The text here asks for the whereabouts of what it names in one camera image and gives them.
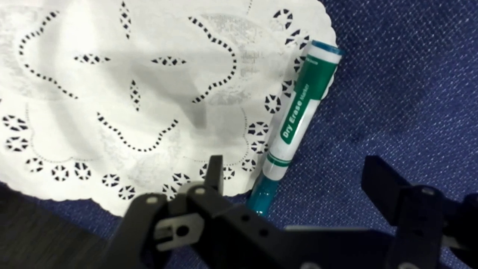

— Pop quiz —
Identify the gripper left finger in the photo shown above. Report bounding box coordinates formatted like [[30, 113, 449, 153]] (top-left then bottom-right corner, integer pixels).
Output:
[[100, 155, 299, 269]]

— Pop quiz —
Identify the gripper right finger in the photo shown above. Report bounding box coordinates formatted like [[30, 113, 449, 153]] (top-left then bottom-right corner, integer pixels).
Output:
[[361, 155, 478, 269]]

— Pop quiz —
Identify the green dry erase marker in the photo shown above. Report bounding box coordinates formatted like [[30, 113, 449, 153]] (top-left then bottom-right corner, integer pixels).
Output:
[[246, 40, 345, 217]]

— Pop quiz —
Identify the blue fabric cloth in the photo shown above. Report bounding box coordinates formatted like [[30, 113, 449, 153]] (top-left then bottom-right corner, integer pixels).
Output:
[[22, 0, 478, 269]]

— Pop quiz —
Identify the white paper doily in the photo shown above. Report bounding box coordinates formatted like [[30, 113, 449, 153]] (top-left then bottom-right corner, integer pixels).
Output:
[[0, 0, 337, 217]]

